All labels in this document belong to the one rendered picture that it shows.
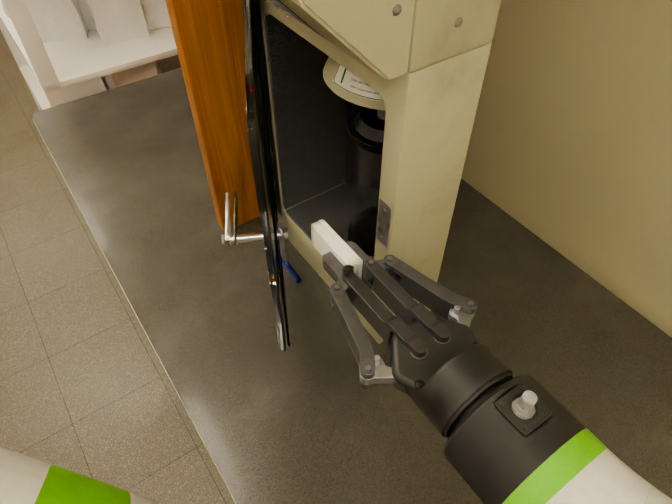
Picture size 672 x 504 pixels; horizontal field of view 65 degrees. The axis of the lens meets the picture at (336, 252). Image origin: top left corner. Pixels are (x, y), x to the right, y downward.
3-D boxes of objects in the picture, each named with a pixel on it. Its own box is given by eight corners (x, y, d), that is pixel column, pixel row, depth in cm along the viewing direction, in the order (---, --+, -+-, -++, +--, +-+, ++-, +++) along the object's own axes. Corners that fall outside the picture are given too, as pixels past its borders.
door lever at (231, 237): (264, 199, 71) (262, 184, 69) (267, 250, 64) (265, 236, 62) (224, 202, 70) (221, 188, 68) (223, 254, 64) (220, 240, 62)
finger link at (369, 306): (426, 370, 46) (414, 379, 45) (348, 288, 52) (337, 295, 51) (432, 346, 43) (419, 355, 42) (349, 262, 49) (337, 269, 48)
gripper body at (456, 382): (533, 358, 40) (449, 280, 45) (451, 418, 37) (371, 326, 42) (508, 403, 45) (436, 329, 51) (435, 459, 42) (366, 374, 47)
